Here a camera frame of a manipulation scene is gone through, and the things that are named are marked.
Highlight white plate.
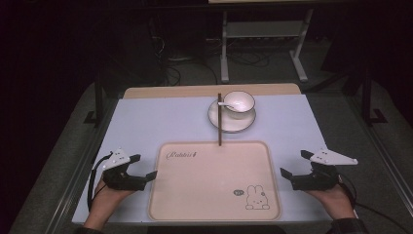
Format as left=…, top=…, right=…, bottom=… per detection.
left=207, top=97, right=257, bottom=135

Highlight person's left hand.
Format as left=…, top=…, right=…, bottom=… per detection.
left=92, top=178, right=135, bottom=213

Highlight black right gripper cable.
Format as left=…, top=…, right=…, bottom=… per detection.
left=337, top=175, right=411, bottom=234

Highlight white metal stand frame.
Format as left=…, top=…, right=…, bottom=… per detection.
left=219, top=9, right=315, bottom=84

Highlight black floor cables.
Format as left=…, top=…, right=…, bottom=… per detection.
left=148, top=18, right=219, bottom=87

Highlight light blue table mat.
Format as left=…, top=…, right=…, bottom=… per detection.
left=71, top=94, right=333, bottom=225

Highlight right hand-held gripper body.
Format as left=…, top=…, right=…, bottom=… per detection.
left=290, top=148, right=358, bottom=192

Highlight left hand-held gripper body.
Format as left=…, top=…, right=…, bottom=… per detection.
left=94, top=147, right=147, bottom=192

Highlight brown chopstick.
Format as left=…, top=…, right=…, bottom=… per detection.
left=219, top=93, right=223, bottom=147
left=217, top=93, right=221, bottom=147

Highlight beige tray with rabbit print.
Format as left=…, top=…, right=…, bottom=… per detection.
left=147, top=140, right=282, bottom=222

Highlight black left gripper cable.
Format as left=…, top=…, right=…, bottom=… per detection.
left=86, top=152, right=114, bottom=213

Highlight white ceramic spoon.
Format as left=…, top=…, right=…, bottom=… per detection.
left=217, top=100, right=244, bottom=112

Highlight person's right hand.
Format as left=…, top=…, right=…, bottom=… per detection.
left=305, top=183, right=357, bottom=222

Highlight black metal stand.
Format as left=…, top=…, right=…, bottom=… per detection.
left=360, top=66, right=390, bottom=128
left=83, top=62, right=109, bottom=129

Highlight white bowl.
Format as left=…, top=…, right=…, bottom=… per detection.
left=223, top=90, right=256, bottom=120

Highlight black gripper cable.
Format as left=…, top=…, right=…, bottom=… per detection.
left=86, top=152, right=114, bottom=213
left=337, top=175, right=411, bottom=234

